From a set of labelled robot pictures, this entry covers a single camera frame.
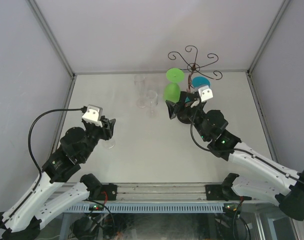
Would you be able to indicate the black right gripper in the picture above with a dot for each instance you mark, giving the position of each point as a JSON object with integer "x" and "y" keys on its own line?
{"x": 175, "y": 108}

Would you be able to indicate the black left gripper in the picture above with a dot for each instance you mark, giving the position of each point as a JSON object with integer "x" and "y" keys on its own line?
{"x": 107, "y": 128}

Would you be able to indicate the green plastic wine glass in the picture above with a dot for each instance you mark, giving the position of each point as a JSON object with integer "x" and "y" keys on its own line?
{"x": 172, "y": 91}

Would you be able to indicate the blue plastic wine glass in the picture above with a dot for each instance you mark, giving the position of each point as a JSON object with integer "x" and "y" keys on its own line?
{"x": 199, "y": 81}

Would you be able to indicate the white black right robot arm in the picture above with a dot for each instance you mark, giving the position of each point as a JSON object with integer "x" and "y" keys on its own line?
{"x": 281, "y": 186}

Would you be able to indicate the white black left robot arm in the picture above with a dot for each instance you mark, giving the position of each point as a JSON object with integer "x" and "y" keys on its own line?
{"x": 33, "y": 212}

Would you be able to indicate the clear wine glass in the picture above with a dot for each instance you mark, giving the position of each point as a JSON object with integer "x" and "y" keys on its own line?
{"x": 152, "y": 102}

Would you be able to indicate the metal wine glass rack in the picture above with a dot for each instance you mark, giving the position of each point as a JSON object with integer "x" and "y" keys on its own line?
{"x": 194, "y": 69}

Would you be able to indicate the clear flute glass front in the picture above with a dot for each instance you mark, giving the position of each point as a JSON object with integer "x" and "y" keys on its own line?
{"x": 108, "y": 144}

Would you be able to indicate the clear tall champagne flute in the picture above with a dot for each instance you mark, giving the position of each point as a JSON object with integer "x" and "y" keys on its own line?
{"x": 140, "y": 86}

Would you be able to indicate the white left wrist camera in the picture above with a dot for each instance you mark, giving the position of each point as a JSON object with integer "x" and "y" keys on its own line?
{"x": 93, "y": 115}

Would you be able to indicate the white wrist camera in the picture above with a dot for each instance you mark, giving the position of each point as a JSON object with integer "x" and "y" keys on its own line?
{"x": 205, "y": 93}
{"x": 93, "y": 115}

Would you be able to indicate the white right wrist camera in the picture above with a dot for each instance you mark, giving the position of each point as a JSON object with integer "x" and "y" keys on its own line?
{"x": 205, "y": 93}

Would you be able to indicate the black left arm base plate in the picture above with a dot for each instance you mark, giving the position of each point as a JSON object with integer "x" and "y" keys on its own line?
{"x": 105, "y": 192}

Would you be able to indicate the aluminium mounting rail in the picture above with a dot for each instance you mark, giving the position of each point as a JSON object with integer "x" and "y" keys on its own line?
{"x": 192, "y": 192}

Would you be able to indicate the blue slotted cable duct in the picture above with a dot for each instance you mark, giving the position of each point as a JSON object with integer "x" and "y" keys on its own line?
{"x": 151, "y": 208}

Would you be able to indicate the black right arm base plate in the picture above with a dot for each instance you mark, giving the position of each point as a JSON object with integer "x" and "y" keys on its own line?
{"x": 214, "y": 192}

